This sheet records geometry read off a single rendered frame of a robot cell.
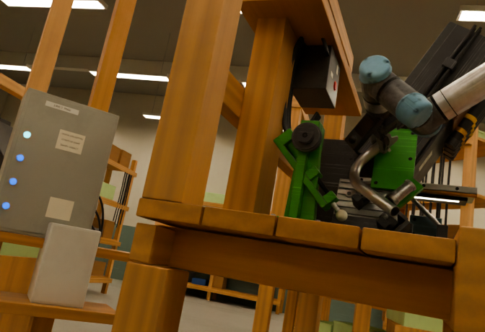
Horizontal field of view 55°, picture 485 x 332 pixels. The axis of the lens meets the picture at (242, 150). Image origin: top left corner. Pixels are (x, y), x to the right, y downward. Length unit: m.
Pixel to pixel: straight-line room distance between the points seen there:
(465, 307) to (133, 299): 0.54
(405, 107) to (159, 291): 0.66
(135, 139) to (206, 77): 11.14
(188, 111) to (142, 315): 0.38
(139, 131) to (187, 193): 11.20
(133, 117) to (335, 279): 11.57
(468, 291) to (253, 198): 0.64
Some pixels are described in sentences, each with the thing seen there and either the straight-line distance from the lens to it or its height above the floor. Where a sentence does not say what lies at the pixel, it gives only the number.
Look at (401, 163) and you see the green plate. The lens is 1.44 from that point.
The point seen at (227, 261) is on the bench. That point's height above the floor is 0.79.
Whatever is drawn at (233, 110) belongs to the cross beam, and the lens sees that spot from 1.28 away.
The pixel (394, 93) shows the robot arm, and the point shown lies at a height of 1.23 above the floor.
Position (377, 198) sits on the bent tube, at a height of 1.02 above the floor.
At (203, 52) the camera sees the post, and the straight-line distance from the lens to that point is 0.97.
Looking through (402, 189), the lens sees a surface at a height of 1.07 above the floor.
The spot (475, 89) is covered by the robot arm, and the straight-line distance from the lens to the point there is 1.23.
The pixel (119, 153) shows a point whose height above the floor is 2.19.
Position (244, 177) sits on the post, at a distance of 1.26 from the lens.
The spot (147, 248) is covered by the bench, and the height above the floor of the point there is 0.79.
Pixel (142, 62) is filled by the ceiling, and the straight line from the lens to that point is 10.24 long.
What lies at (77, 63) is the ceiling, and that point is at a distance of 11.01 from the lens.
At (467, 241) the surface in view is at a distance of 0.76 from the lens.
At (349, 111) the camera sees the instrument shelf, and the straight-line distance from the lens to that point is 2.05.
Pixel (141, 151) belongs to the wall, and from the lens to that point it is 11.89.
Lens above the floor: 0.79
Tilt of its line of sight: 14 degrees up
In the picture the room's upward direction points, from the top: 10 degrees clockwise
